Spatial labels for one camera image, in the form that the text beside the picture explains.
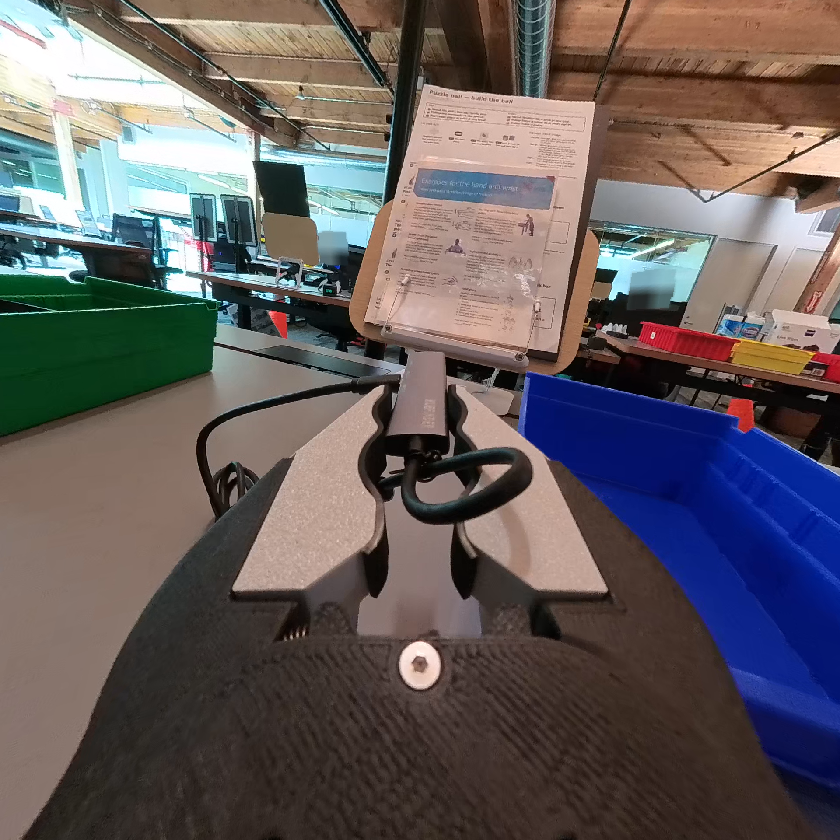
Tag green plastic bin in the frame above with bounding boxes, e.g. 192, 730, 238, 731
0, 274, 219, 438

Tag white instruction sheet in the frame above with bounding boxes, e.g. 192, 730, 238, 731
392, 84, 597, 357

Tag computer monitor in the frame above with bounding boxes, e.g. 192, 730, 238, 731
190, 192, 220, 241
220, 193, 257, 249

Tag wooden document stand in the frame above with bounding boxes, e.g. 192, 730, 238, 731
348, 101, 611, 414

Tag white cardboard box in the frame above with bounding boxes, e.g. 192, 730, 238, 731
764, 308, 840, 355

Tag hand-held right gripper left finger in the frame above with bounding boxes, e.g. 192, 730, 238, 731
231, 385, 392, 636

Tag black cable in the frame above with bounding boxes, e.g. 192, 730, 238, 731
196, 374, 403, 521

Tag black office chair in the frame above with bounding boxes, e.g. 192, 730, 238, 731
110, 213, 182, 290

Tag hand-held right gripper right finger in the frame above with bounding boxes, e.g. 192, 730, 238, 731
448, 385, 609, 636

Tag silver usb hub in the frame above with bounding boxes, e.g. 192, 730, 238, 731
377, 351, 534, 526

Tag silver ceiling duct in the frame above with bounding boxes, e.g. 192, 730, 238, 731
515, 0, 556, 99

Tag black board document stand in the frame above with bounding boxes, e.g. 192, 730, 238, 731
252, 161, 321, 290

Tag black pole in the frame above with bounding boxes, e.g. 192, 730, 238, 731
382, 0, 429, 202

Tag blue plastic bin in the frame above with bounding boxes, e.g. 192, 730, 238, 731
518, 371, 840, 788

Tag blue header laminated sheet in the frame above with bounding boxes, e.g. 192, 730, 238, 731
374, 156, 560, 347

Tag yellow bin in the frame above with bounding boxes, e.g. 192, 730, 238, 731
730, 340, 816, 376

